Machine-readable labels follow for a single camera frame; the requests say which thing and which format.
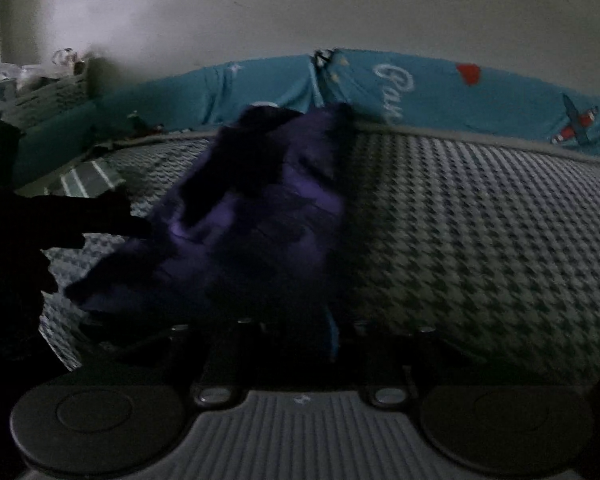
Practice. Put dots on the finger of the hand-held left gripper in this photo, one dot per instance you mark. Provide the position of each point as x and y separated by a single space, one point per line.
95 217

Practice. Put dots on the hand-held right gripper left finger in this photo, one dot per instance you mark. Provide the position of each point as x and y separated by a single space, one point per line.
220 355

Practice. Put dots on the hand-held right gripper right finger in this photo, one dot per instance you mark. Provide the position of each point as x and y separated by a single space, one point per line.
332 334

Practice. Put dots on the green striped garment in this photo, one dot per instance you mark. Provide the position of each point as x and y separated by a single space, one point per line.
87 180

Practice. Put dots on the purple floral garment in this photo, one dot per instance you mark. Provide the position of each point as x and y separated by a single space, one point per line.
260 200

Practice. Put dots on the dark teal bed bumper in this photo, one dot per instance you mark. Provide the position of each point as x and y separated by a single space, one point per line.
55 145

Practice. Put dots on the perforated plastic basket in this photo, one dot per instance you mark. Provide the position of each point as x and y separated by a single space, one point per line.
45 97

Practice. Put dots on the houndstooth mattress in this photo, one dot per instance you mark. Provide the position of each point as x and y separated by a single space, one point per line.
480 240

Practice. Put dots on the blue printed bed bumper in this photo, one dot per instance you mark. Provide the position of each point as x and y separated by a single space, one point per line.
430 95

